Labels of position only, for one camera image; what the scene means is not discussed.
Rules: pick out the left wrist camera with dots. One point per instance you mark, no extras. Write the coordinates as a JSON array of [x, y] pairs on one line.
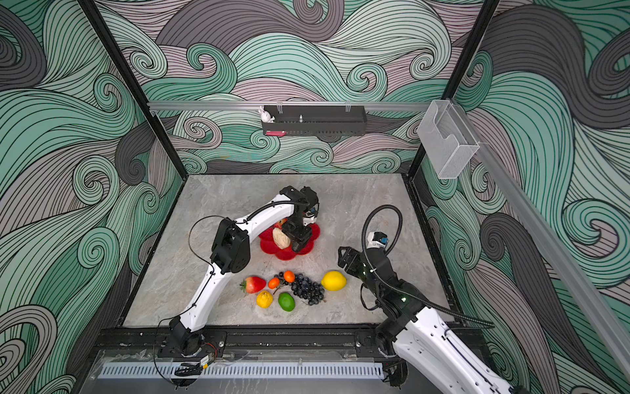
[[312, 213]]

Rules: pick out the white slotted cable duct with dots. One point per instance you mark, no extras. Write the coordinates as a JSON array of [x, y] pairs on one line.
[[247, 370]]

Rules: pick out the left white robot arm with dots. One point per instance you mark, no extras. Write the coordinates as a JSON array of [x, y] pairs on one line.
[[296, 209]]

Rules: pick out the small orange fake tangerine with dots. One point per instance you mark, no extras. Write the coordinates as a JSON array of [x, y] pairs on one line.
[[274, 283]]

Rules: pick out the aluminium wall rail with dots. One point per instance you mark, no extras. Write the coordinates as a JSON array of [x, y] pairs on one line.
[[221, 105]]

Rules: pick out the small white figurine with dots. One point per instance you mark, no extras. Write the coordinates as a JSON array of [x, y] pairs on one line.
[[265, 116]]

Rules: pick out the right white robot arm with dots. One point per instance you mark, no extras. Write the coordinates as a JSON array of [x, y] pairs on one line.
[[416, 333]]

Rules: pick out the black wall shelf tray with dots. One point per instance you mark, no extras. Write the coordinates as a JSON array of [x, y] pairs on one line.
[[323, 121]]

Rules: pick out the cream fake pear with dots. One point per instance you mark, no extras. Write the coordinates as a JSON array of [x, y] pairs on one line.
[[280, 239]]

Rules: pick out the dark fake grape bunch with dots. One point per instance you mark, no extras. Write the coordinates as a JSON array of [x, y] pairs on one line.
[[308, 289]]

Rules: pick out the small yellow fake lemon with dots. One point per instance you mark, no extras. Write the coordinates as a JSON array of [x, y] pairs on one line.
[[264, 299]]

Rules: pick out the clear plastic wall bin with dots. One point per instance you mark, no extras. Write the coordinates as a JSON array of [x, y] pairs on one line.
[[448, 138]]

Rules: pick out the red flower-shaped fruit bowl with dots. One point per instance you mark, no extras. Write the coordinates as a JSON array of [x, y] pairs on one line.
[[269, 246]]

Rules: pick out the red fake mango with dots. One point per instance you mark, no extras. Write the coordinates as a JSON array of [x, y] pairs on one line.
[[253, 285]]

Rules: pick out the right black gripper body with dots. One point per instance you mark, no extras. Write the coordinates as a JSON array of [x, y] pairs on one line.
[[374, 287]]

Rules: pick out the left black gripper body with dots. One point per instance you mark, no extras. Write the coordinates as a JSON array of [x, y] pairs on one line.
[[298, 231]]

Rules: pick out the green fake lime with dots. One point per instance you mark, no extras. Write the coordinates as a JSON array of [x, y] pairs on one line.
[[286, 302]]

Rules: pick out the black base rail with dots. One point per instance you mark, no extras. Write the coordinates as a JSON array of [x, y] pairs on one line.
[[358, 339]]

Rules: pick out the large yellow fake lemon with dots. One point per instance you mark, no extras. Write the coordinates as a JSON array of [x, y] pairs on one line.
[[333, 281]]

